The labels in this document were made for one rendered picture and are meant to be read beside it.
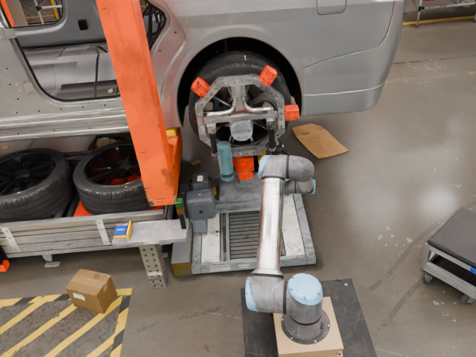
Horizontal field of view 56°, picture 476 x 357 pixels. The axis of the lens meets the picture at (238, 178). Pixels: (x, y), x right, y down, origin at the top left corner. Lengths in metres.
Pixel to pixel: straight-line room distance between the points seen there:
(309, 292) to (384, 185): 1.81
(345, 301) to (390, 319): 0.43
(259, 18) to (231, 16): 0.16
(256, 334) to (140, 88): 1.33
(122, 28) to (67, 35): 2.59
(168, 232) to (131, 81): 0.89
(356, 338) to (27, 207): 2.18
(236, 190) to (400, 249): 1.18
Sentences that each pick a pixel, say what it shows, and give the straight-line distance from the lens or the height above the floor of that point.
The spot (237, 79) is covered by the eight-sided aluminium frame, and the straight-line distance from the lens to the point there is 2.64.
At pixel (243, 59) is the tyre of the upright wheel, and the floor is 1.18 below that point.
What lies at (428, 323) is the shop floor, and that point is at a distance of 2.79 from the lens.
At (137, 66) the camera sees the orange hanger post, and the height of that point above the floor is 1.39.
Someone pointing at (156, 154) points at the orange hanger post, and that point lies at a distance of 2.48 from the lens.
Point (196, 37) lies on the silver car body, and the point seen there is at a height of 1.33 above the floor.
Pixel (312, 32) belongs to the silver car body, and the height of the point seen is 1.30.
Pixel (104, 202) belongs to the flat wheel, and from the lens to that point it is 3.00.
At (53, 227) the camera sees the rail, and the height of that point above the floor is 0.35.
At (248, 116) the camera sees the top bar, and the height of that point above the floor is 0.97.
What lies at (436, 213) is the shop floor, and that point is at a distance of 3.47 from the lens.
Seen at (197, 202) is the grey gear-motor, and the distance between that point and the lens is 2.87.
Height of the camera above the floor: 2.19
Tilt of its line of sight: 36 degrees down
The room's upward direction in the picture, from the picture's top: 6 degrees counter-clockwise
